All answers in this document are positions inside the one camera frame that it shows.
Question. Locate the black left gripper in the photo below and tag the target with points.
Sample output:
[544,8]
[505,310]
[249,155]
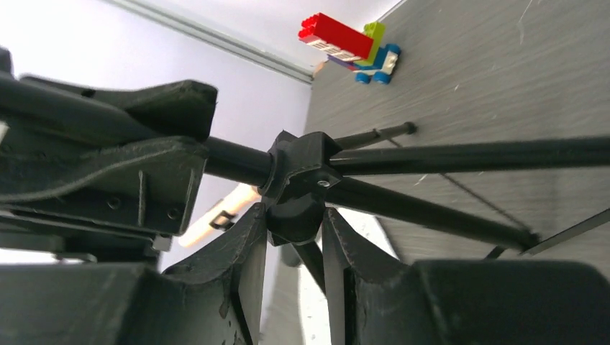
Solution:
[117,204]

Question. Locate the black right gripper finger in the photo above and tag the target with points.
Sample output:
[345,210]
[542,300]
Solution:
[375,299]

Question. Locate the black music stand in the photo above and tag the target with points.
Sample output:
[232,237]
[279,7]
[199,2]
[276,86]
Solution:
[546,201]

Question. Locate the beige microphone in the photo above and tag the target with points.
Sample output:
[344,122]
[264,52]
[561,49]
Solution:
[221,216]

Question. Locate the colourful toy block truck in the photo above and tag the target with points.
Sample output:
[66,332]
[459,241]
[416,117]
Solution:
[361,52]

